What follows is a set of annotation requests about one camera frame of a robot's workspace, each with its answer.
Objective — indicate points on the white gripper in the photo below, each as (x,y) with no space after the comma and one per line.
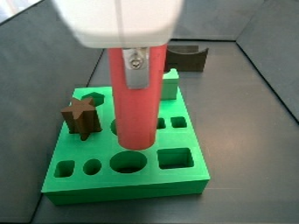
(123,24)

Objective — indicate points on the red oval cylinder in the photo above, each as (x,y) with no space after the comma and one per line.
(136,105)

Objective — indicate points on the black cradle fixture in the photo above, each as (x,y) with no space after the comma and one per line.
(186,58)

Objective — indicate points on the green concave peg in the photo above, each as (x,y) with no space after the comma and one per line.
(170,85)

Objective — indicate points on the brown star peg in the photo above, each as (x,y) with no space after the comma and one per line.
(82,118)

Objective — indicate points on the green shape sorter block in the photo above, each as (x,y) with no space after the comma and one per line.
(95,170)

